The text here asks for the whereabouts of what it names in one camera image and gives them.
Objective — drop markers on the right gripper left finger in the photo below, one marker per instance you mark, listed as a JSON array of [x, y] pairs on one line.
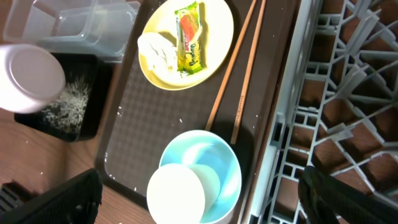
[[75, 201]]

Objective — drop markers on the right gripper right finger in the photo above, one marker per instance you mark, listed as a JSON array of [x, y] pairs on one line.
[[323, 197]]

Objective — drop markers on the white cup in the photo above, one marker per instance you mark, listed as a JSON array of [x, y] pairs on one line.
[[177, 193]]

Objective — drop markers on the pink white bowl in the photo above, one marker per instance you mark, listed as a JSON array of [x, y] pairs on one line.
[[31, 78]]

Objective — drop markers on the light blue bowl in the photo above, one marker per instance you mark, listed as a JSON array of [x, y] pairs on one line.
[[205, 148]]

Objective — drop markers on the white napkin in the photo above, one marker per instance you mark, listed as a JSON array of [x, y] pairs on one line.
[[160, 53]]

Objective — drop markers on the green orange snack wrapper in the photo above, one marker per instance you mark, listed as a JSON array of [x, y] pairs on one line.
[[189, 30]]

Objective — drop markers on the yellow plate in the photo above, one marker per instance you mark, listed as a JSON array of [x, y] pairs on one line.
[[215, 40]]

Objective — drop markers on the grey dishwasher rack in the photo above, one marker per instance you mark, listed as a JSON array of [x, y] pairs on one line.
[[336, 108]]

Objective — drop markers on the black plastic tray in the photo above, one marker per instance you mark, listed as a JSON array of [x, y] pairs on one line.
[[98, 75]]

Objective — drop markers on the spilled rice pile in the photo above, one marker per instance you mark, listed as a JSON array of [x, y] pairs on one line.
[[67, 112]]

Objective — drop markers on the brown serving tray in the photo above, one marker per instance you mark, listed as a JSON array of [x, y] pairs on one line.
[[143, 119]]

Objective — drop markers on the right wooden chopstick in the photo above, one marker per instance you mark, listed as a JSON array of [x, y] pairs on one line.
[[247, 77]]

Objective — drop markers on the wooden chopstick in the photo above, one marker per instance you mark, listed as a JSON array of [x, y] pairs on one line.
[[230, 67], [247, 77]]

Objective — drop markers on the left wooden chopstick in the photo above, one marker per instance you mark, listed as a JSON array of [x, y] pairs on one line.
[[230, 67]]

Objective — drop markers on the clear plastic bin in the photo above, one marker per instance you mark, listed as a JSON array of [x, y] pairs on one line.
[[98, 27]]

